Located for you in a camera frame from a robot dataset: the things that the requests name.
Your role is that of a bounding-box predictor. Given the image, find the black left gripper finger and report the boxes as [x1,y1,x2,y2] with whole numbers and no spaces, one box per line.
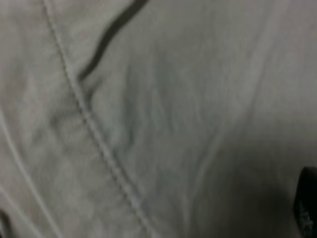
[293,167,317,238]

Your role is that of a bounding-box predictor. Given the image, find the khaki shorts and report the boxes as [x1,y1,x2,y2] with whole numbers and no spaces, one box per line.
[0,0,317,238]

